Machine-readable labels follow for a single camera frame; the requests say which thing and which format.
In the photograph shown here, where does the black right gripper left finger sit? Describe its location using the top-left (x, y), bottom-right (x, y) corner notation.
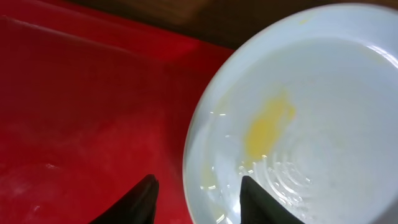
top-left (90, 174), bottom-right (159, 224)

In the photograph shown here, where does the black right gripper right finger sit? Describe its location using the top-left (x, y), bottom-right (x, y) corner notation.
top-left (239, 175), bottom-right (304, 224)

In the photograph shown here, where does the light blue plate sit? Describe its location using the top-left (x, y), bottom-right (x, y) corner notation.
top-left (182, 3), bottom-right (397, 223)

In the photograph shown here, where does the red plastic tray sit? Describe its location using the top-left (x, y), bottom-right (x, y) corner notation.
top-left (1, 1), bottom-right (231, 223)

